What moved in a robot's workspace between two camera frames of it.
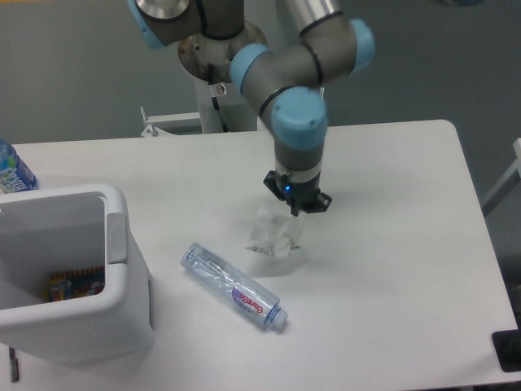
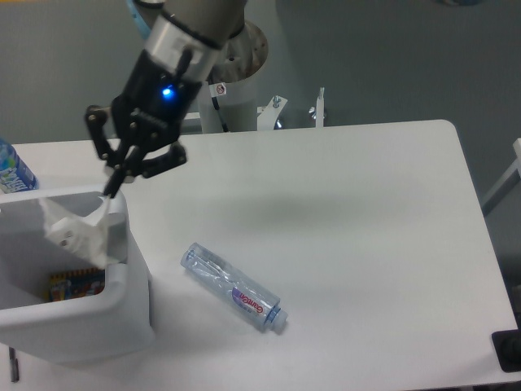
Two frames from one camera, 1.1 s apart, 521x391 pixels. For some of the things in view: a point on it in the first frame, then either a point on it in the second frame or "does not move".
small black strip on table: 14,365 does not move
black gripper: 301,195 to 156,102
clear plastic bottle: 233,286 does not move
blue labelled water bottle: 15,175 does not move
